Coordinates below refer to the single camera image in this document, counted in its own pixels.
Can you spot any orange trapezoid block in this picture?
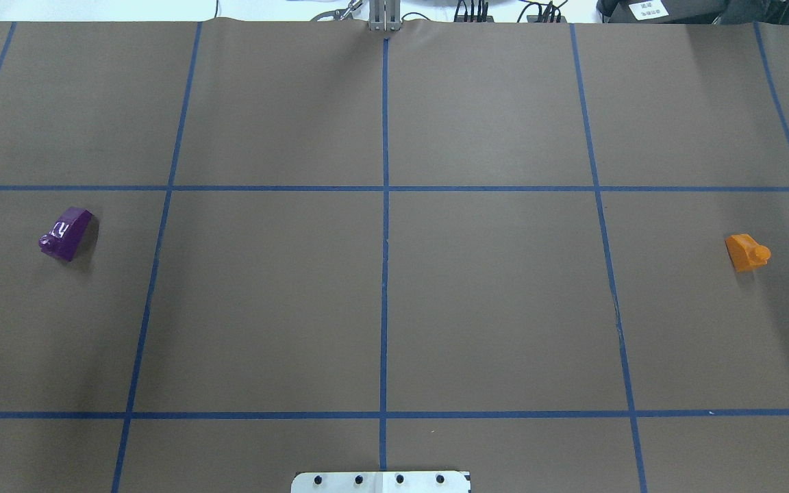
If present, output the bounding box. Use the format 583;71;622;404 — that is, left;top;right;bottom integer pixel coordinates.
725;233;771;273

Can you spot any purple trapezoid block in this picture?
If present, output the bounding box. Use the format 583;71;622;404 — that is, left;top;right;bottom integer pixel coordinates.
38;207;94;262

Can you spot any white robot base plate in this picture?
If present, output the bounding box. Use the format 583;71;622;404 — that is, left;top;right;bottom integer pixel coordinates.
290;470;472;492

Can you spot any aluminium frame post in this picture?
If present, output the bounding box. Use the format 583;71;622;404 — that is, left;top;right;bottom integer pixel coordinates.
366;0;403;32

